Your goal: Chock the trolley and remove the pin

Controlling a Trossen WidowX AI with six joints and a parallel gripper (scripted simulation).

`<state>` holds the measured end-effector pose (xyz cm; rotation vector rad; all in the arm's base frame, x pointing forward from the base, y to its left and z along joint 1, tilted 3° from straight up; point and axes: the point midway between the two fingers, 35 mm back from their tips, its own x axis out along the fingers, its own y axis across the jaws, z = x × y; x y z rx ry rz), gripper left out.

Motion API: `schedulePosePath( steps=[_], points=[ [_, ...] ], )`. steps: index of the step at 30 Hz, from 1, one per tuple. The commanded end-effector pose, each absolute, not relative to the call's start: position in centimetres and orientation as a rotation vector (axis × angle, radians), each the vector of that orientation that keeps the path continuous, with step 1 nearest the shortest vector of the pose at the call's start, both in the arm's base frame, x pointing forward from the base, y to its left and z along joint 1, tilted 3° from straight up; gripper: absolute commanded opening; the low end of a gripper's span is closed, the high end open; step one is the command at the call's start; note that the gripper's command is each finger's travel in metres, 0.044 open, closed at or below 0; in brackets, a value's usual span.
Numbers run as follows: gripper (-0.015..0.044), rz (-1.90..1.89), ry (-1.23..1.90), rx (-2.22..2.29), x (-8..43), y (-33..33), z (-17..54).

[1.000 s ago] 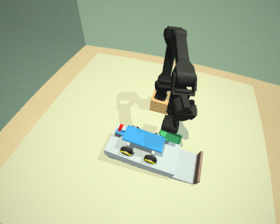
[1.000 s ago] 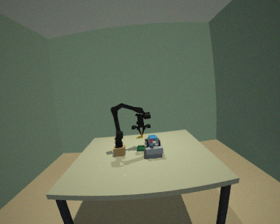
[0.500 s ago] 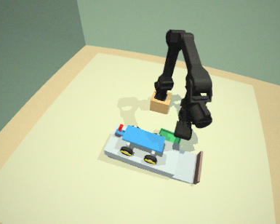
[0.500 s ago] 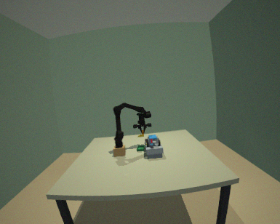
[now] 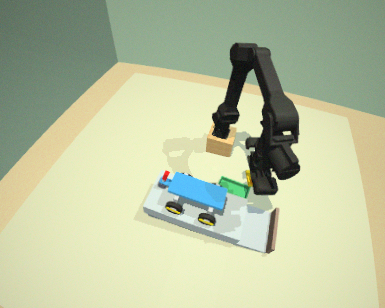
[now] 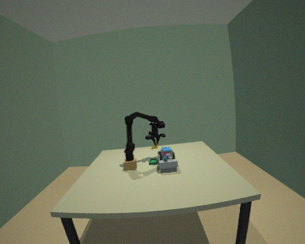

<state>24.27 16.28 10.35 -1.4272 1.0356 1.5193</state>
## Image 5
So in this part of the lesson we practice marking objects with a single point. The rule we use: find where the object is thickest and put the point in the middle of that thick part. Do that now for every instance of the yellow wheel chock with orange handle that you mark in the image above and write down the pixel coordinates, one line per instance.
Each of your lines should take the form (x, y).
(249, 181)

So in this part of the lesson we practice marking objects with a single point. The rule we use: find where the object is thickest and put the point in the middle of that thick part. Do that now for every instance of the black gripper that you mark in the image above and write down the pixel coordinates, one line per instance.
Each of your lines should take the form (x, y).
(259, 165)

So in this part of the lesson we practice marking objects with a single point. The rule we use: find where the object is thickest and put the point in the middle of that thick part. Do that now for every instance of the red-headed pin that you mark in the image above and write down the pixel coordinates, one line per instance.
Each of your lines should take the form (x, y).
(164, 178)

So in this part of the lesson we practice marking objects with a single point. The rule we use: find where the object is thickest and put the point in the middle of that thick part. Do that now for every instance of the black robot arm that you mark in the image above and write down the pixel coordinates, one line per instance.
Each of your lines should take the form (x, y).
(279, 113)

